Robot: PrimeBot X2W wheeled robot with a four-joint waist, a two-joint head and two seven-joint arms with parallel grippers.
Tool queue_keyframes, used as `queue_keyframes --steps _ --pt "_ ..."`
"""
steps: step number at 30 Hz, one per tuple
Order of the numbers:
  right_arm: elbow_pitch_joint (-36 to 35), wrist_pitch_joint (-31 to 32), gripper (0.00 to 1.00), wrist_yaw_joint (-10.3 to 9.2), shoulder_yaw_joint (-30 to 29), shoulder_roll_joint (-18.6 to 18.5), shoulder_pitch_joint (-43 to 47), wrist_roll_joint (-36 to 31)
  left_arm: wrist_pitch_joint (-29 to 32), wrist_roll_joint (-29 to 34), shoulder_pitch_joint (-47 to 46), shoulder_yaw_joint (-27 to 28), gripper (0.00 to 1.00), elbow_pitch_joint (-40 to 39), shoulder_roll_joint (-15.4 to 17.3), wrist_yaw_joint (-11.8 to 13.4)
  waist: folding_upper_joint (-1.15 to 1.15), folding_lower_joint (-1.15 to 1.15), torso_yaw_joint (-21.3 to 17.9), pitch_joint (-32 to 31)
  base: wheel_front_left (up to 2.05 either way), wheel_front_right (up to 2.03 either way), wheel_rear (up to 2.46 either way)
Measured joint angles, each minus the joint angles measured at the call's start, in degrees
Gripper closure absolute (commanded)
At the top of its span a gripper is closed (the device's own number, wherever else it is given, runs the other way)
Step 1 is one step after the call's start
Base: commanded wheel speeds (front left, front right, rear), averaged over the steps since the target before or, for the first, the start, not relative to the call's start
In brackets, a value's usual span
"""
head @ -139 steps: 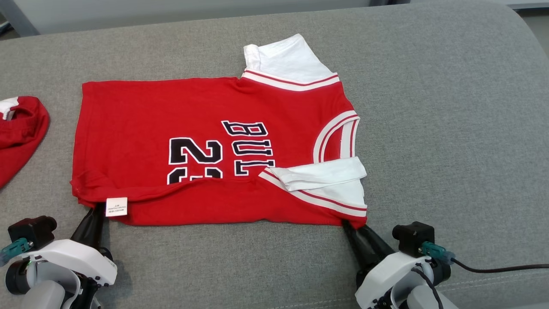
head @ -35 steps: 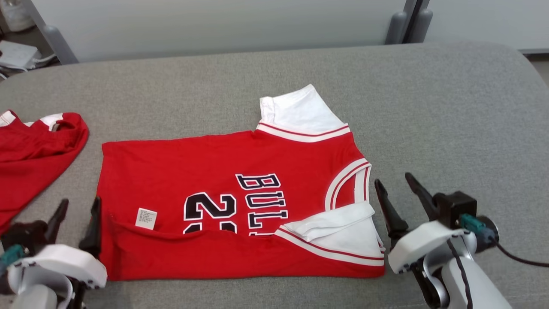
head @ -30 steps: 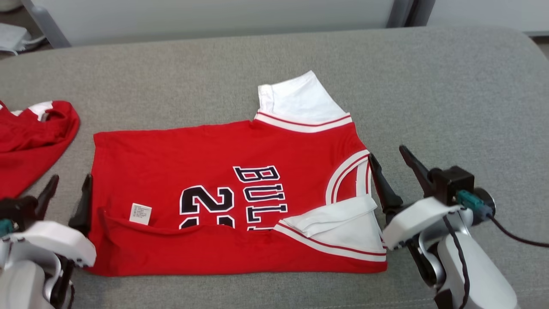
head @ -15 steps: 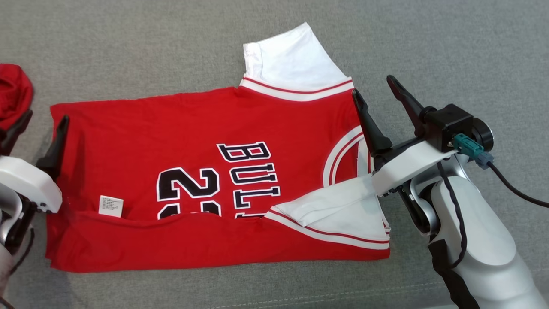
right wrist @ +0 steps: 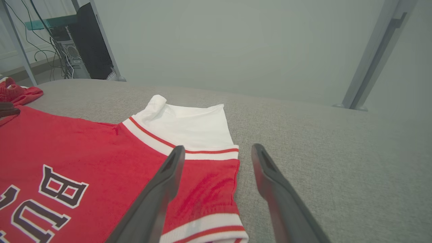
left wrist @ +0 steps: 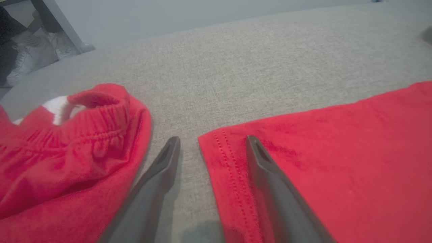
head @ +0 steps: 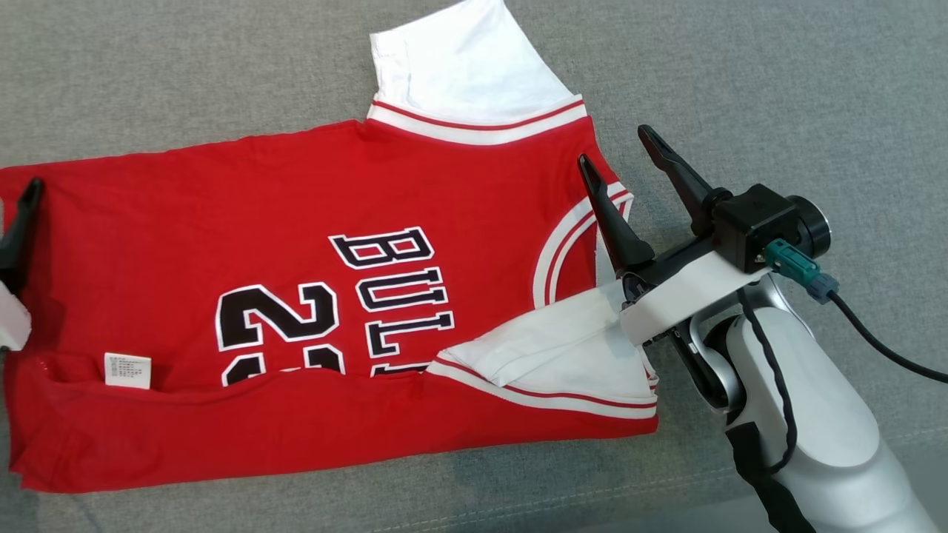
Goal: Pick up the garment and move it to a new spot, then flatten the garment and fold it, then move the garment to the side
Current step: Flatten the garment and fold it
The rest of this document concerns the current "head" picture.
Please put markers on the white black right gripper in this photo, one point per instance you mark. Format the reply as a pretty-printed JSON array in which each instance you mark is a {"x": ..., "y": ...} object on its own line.
[{"x": 689, "y": 303}]

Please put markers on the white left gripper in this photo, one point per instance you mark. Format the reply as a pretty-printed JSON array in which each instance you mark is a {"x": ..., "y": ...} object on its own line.
[{"x": 11, "y": 318}]

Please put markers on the red Bulls 23 jersey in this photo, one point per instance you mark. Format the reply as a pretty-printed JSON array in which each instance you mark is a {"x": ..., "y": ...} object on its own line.
[{"x": 222, "y": 207}]

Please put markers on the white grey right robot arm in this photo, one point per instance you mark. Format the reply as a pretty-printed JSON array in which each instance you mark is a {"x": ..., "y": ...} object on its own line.
[{"x": 837, "y": 414}]

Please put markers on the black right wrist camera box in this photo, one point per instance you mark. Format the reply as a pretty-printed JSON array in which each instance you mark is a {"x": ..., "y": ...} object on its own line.
[{"x": 752, "y": 226}]

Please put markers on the teal right camera connector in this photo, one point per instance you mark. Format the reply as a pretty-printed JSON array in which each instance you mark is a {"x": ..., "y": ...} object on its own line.
[{"x": 796, "y": 265}]

